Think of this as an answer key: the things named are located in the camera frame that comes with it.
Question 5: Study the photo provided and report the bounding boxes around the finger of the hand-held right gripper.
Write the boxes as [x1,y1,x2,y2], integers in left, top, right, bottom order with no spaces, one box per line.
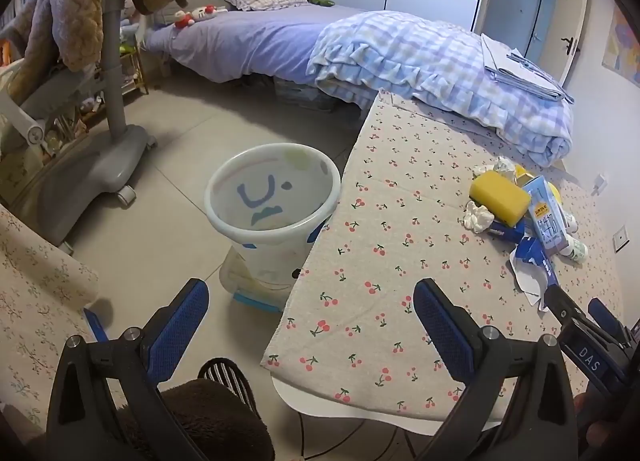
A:
[587,297,632,342]
[542,286,593,337]

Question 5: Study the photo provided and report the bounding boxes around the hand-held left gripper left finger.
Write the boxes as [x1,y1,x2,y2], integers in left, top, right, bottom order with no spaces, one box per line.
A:
[45,278,210,461]

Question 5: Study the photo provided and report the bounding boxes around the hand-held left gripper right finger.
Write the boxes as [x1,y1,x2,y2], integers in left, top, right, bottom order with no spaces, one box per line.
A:
[412,278,596,461]

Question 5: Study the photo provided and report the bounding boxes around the torn blue white wrapper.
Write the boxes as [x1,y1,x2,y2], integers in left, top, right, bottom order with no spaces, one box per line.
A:
[509,236,561,312]

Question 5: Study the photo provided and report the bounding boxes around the small white bottle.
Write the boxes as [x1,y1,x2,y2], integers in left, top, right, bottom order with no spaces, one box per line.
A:
[559,235,590,264]

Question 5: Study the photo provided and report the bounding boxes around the light blue carton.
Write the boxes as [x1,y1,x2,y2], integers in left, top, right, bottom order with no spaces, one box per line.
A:
[521,176,568,258]

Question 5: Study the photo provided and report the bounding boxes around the white tissue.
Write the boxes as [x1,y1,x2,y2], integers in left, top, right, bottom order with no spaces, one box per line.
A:
[472,157,518,179]
[462,201,496,233]

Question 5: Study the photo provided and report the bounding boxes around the yellow sponge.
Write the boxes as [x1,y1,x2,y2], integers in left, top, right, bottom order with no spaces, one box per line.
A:
[469,170,532,228]

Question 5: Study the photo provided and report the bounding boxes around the white plastic bin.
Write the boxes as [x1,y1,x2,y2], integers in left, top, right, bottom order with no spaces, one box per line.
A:
[204,142,342,314]

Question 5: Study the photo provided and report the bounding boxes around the person's right hand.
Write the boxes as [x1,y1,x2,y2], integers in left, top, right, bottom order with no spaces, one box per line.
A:
[574,388,626,461]

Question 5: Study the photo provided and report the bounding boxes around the striped slipper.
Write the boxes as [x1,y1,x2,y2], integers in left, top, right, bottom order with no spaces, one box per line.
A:
[198,358,258,417]

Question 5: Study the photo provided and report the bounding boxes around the flat blue carton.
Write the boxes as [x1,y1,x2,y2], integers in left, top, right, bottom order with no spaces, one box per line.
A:
[82,307,111,344]

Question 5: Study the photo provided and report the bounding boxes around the brown fleece trouser leg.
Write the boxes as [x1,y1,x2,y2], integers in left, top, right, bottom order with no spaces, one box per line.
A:
[115,378,276,461]

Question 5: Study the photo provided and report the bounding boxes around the cherry print tablecloth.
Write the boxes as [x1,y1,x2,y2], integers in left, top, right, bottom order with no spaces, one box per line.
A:
[260,88,616,429]

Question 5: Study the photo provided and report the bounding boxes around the folded pale blue sheet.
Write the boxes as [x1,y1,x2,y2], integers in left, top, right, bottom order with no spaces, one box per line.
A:
[480,33,576,104]

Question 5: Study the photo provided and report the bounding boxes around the grey wheeled chair stand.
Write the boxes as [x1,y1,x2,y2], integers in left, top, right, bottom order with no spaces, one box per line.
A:
[0,0,158,254]

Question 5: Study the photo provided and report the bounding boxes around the plaid ruffled blanket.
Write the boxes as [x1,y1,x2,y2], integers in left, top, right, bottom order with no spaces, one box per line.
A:
[306,11,575,168]

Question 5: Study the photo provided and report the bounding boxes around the bed with purple sheet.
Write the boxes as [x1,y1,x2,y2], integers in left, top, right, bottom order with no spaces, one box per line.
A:
[145,3,576,168]

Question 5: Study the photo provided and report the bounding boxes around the white door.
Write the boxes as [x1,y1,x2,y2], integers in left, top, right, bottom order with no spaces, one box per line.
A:
[550,0,592,89]

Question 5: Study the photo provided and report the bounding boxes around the white cat plush toy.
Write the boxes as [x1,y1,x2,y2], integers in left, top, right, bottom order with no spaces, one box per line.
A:
[172,3,223,30]

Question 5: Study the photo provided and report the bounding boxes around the tan fleece blanket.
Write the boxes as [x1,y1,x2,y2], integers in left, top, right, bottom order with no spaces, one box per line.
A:
[7,0,128,104]

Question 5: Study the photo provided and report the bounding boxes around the wall poster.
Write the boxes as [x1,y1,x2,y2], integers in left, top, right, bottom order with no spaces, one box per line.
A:
[602,6,640,89]

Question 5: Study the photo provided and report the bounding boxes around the gold wire shelf cart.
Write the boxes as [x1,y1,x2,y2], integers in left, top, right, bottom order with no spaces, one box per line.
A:
[117,16,151,96]

